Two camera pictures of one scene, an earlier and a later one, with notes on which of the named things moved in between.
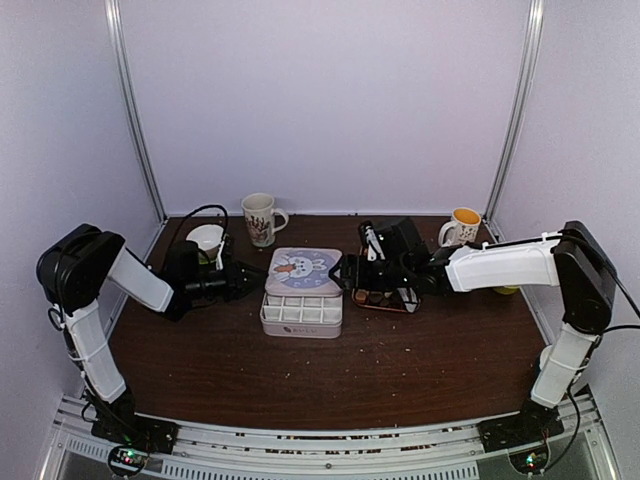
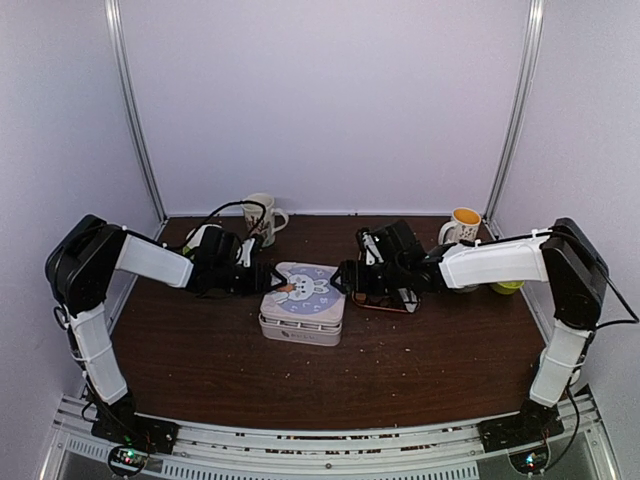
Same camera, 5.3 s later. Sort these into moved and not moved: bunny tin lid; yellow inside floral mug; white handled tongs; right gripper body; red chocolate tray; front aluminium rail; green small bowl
Moved: bunny tin lid
Not moved: yellow inside floral mug; right gripper body; white handled tongs; red chocolate tray; green small bowl; front aluminium rail
